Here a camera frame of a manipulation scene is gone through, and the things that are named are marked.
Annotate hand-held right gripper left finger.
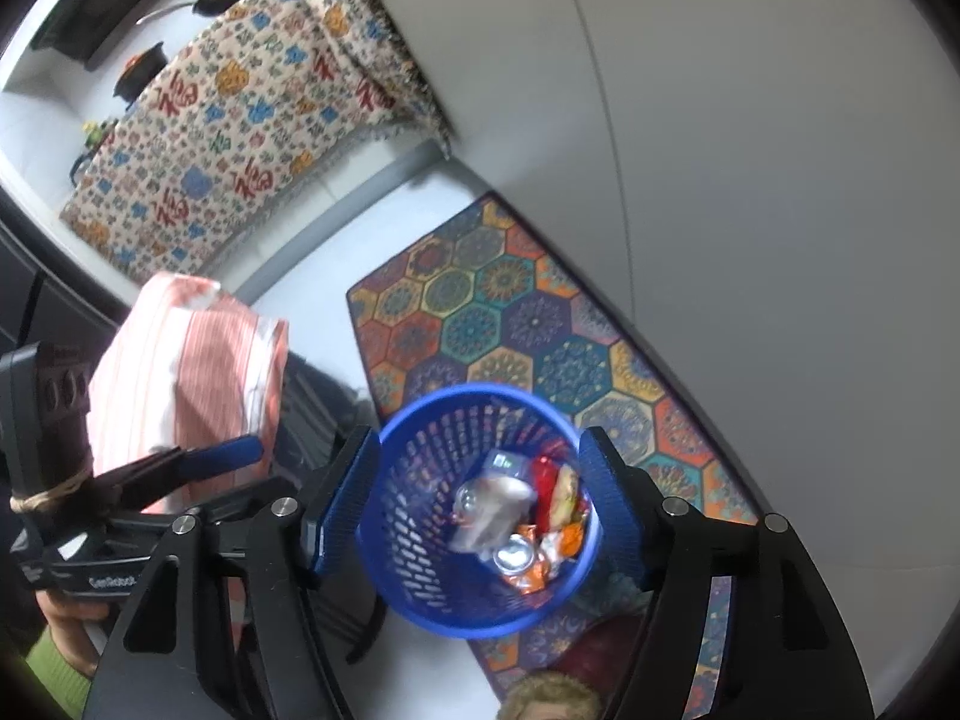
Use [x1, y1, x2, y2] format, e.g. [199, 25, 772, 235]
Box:
[82, 426, 383, 720]

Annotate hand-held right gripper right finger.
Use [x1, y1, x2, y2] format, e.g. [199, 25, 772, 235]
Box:
[577, 426, 878, 720]

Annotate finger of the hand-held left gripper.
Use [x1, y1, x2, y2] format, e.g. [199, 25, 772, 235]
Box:
[94, 433, 265, 512]
[111, 478, 302, 518]

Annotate food picture snack wrapper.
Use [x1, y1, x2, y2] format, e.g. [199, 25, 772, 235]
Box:
[551, 465, 590, 530]

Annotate red plastic wrapper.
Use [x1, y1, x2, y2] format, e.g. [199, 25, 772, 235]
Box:
[529, 457, 563, 526]

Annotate blue plastic basket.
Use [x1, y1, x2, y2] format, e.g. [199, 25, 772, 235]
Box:
[354, 382, 603, 640]

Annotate crushed orange soda can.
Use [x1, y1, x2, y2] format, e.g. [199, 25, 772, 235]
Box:
[491, 532, 552, 590]

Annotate clear plastic container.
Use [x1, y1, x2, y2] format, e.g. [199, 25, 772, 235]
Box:
[448, 476, 537, 552]

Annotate person's left forearm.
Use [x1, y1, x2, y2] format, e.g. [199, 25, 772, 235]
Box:
[22, 626, 95, 720]

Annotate person's left hand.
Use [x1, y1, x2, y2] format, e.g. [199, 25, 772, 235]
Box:
[34, 592, 113, 672]

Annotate orange white striped tablecloth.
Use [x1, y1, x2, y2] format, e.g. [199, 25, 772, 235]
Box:
[86, 272, 291, 515]

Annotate grey refrigerator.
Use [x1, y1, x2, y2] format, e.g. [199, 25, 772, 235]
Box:
[0, 217, 143, 361]

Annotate colourful hexagon floor mat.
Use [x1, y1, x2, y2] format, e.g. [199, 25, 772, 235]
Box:
[346, 191, 762, 720]

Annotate dark red fuzzy slipper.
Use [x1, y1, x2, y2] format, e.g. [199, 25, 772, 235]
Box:
[499, 611, 653, 720]

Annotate printed patterned cloth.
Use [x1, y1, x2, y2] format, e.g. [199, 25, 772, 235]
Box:
[58, 0, 455, 286]

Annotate red clay pot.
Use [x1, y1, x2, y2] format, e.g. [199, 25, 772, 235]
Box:
[112, 41, 170, 102]

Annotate white kitchen counter cabinets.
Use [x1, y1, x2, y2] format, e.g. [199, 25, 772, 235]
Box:
[341, 0, 960, 720]

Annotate black range hood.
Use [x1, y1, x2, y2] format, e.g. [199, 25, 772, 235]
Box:
[30, 0, 158, 72]

